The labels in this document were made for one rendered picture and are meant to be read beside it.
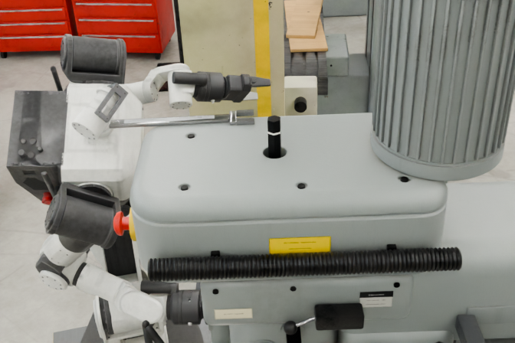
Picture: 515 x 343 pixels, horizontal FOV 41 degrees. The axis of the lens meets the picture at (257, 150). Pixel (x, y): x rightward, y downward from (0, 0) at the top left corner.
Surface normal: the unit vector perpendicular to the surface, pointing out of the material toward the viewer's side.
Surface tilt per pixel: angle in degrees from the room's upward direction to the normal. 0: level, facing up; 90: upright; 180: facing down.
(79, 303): 0
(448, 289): 90
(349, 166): 0
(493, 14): 90
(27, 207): 0
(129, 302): 55
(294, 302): 90
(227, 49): 90
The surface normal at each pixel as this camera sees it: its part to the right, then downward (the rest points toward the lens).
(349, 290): 0.02, 0.54
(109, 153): 0.11, -0.40
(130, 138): 0.78, -0.29
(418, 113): -0.58, 0.45
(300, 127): -0.04, -0.84
